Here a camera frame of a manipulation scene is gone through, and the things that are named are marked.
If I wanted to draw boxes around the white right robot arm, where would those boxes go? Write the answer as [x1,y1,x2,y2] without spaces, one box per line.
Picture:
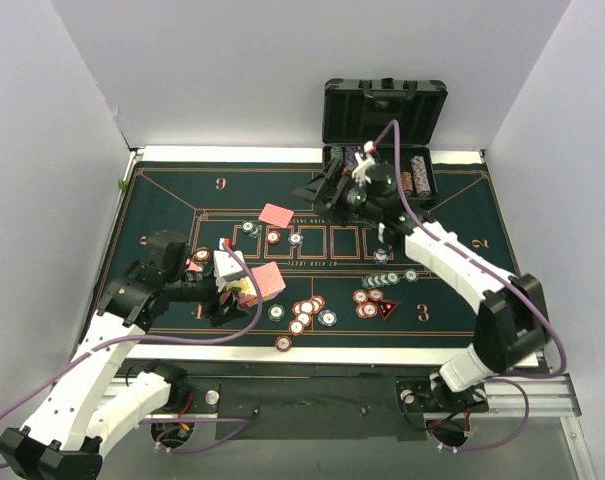
[292,160,551,409]

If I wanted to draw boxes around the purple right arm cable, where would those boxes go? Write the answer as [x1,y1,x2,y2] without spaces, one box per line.
[371,119,568,454]

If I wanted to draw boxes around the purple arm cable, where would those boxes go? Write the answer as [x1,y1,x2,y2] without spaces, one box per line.
[0,241,263,470]
[371,119,568,454]

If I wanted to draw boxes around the red playing card deck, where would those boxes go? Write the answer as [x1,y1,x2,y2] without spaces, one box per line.
[233,262,286,308]

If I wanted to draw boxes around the dark green poker table mat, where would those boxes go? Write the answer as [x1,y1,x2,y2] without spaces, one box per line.
[81,159,542,350]

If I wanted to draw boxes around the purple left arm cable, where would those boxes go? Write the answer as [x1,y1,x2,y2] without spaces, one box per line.
[0,241,263,470]

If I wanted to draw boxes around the moved red chip group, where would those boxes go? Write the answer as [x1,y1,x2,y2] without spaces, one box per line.
[352,289,384,319]

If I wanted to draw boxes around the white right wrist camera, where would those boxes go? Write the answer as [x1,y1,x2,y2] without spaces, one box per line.
[351,141,377,187]

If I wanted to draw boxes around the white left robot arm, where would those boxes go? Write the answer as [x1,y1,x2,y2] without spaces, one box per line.
[0,231,256,479]

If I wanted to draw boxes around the green orange chip row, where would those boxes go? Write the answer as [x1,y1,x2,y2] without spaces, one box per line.
[330,146,344,163]

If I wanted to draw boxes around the red poker chip stack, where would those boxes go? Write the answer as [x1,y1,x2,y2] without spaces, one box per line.
[291,295,326,331]

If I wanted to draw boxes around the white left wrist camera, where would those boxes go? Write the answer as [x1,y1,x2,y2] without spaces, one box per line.
[213,250,246,292]

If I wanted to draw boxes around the purple chip row in case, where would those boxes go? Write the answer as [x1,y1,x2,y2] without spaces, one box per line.
[411,156,431,198]

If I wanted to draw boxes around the black poker chip case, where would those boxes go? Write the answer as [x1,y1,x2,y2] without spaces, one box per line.
[322,77,448,207]

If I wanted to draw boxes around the aluminium front rail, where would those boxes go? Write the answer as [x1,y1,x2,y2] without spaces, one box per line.
[87,376,580,432]

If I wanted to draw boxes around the moved green chip stack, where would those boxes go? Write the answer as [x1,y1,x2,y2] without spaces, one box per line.
[361,269,419,289]

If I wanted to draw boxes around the green poker chip stack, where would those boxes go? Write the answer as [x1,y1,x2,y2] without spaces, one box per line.
[268,304,286,323]

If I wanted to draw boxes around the blue poker chip stack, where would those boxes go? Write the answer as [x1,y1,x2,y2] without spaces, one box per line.
[317,310,338,327]

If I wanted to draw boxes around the orange chip row in case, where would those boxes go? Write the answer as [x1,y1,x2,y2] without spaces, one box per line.
[401,171,414,197]

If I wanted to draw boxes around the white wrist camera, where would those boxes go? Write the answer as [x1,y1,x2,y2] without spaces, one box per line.
[213,250,246,292]
[351,141,377,187]

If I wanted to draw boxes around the green chips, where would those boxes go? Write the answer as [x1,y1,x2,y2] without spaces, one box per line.
[241,221,262,238]

